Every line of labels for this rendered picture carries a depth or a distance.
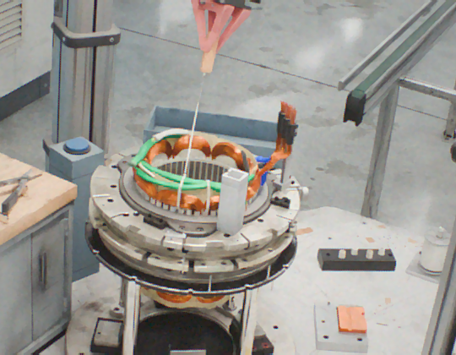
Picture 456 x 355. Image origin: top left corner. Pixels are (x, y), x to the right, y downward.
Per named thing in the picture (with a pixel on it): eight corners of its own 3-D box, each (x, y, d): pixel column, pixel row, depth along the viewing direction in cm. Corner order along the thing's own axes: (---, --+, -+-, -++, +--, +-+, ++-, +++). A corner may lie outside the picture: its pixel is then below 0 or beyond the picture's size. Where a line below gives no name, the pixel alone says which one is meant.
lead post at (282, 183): (290, 186, 163) (300, 118, 158) (280, 192, 161) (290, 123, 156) (281, 182, 164) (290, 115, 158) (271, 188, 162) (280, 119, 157)
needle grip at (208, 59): (209, 73, 149) (219, 32, 148) (198, 71, 149) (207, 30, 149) (212, 73, 151) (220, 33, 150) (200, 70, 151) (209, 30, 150)
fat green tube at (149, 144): (134, 174, 152) (135, 162, 151) (113, 165, 154) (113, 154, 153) (189, 139, 163) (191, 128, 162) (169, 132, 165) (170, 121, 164)
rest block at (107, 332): (123, 328, 173) (124, 318, 172) (119, 347, 168) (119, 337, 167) (99, 325, 173) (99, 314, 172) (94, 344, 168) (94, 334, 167)
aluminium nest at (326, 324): (366, 352, 179) (369, 341, 177) (316, 349, 178) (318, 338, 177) (361, 313, 189) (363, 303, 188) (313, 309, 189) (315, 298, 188)
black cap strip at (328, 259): (394, 270, 203) (397, 261, 202) (321, 270, 200) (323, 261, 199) (388, 257, 207) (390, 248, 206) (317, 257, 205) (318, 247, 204)
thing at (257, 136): (270, 255, 204) (289, 123, 190) (265, 286, 194) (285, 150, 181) (145, 236, 205) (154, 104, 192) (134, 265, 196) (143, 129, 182)
